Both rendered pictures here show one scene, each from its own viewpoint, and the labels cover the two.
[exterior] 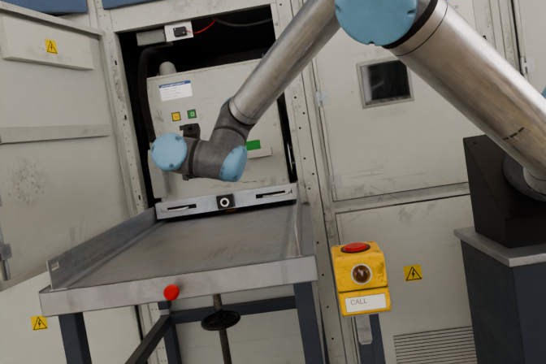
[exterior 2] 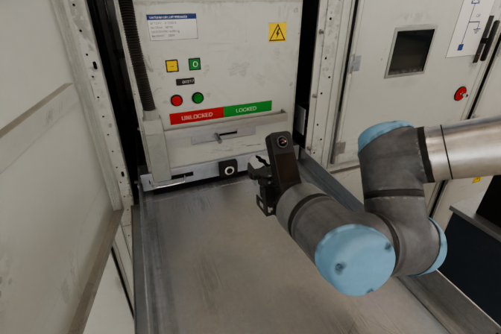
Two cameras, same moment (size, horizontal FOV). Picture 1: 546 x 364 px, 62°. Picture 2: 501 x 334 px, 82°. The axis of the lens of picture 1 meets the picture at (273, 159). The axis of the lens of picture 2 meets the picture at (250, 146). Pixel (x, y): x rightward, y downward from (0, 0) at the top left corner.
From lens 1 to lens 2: 1.07 m
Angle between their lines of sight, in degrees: 35
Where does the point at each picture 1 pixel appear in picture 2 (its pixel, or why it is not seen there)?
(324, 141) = (341, 109)
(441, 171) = not seen: hidden behind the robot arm
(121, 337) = (106, 309)
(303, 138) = (321, 104)
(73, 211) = (59, 259)
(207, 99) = (218, 45)
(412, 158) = not seen: hidden behind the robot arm
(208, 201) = (207, 168)
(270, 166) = (276, 129)
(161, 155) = (355, 278)
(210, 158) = (418, 262)
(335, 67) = (376, 29)
